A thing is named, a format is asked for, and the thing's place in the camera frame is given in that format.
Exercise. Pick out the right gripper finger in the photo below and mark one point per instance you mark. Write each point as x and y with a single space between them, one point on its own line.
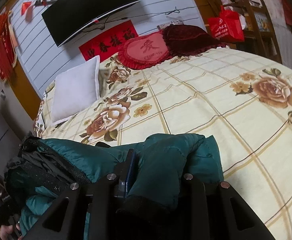
126 174

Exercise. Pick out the dark green quilted jacket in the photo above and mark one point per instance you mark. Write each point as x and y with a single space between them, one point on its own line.
166 187

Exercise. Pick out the person's left hand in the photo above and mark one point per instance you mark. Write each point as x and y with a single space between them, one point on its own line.
6 231

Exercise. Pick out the white square pillow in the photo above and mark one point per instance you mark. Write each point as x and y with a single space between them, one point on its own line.
75 90

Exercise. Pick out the grey wardrobe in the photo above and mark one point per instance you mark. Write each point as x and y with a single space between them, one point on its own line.
15 124

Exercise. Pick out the red heart-shaped cushion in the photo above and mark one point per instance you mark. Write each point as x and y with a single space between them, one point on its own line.
144 51

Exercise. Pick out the red banner with characters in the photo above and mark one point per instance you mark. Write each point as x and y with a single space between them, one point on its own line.
108 42

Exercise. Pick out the floral checked bed quilt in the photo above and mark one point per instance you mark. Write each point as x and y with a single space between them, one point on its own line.
243 100

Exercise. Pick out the dark red velvet cushion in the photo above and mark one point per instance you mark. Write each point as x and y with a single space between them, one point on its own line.
188 40

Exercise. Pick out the red hanging knot ornament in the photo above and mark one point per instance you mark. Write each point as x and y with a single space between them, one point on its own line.
8 57

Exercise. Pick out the red plastic bag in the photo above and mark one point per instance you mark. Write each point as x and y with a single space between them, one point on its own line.
226 27

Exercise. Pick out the wooden chair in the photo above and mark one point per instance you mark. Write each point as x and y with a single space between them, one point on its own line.
259 34

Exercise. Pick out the wall-mounted black television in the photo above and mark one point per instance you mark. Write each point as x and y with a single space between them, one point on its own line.
65 18

